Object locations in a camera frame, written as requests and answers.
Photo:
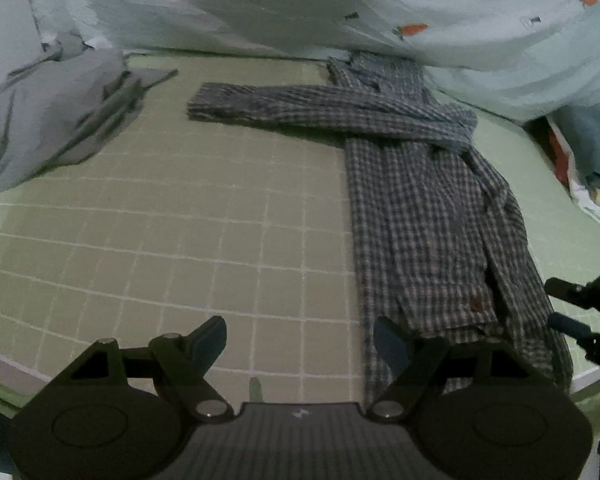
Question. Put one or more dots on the carrot print light quilt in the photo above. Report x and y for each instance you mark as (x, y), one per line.
(280, 5)

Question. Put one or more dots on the grey garment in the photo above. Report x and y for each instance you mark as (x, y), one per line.
(55, 110)

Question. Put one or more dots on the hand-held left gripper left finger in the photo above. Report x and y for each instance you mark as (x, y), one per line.
(207, 347)

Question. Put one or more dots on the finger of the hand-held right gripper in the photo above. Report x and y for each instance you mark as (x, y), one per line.
(570, 325)
(565, 287)

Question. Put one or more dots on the green grid bed sheet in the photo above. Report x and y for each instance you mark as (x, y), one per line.
(180, 235)

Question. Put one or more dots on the blue-grey cloth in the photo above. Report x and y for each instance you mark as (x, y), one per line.
(595, 140)

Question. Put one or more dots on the grey mattress pad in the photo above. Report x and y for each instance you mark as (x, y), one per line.
(10, 362)

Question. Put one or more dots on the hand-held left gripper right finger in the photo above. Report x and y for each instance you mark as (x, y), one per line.
(390, 347)

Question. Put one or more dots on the blue plaid shirt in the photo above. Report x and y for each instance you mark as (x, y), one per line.
(420, 210)

